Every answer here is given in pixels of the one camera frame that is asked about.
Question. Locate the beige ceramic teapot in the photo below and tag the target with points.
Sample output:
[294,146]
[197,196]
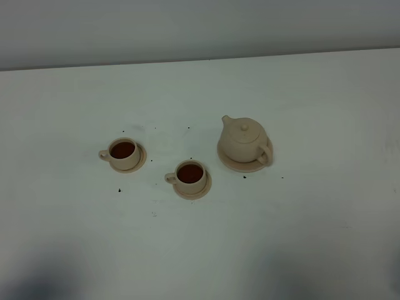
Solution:
[243,140]

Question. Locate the beige teapot saucer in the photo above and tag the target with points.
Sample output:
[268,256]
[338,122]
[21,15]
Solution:
[242,167]

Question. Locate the right beige teacup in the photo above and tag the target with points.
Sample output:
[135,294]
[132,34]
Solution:
[188,178]

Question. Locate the beige teacup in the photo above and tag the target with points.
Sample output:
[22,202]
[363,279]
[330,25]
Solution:
[122,153]
[188,178]

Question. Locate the right beige cup saucer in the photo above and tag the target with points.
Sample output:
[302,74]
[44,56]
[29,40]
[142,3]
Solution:
[197,195]

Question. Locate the beige cup saucer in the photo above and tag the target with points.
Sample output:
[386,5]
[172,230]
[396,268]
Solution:
[197,195]
[142,160]

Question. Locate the left beige cup saucer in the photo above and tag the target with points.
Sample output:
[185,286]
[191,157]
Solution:
[142,160]

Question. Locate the left beige teacup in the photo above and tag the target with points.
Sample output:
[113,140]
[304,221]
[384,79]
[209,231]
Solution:
[122,153]

